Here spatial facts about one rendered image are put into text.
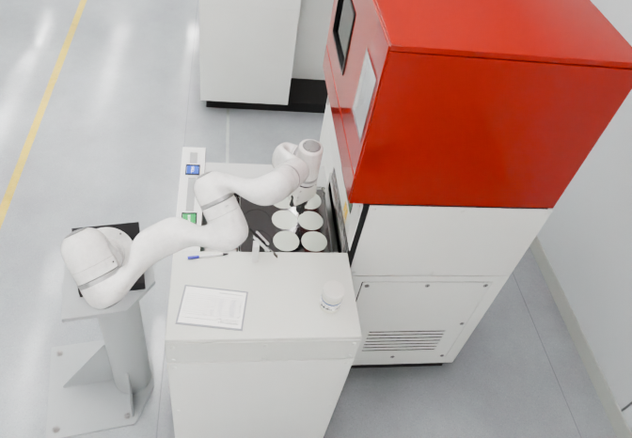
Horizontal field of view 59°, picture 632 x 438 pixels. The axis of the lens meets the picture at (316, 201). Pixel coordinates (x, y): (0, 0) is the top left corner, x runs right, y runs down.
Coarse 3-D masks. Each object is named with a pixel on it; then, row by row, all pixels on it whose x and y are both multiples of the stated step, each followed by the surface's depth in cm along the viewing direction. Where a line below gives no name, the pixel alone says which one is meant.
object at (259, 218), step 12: (252, 204) 221; (324, 204) 227; (252, 216) 217; (264, 216) 218; (324, 216) 222; (252, 228) 212; (264, 228) 213; (276, 228) 214; (300, 228) 216; (324, 228) 218; (252, 240) 209; (300, 240) 212; (300, 252) 208; (312, 252) 209; (324, 252) 210
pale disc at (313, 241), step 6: (306, 234) 214; (312, 234) 215; (318, 234) 215; (306, 240) 212; (312, 240) 213; (318, 240) 213; (324, 240) 214; (306, 246) 210; (312, 246) 211; (318, 246) 211; (324, 246) 211
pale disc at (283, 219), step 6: (276, 216) 219; (282, 216) 219; (288, 216) 219; (294, 216) 220; (276, 222) 217; (282, 222) 217; (288, 222) 217; (294, 222) 218; (282, 228) 215; (288, 228) 215
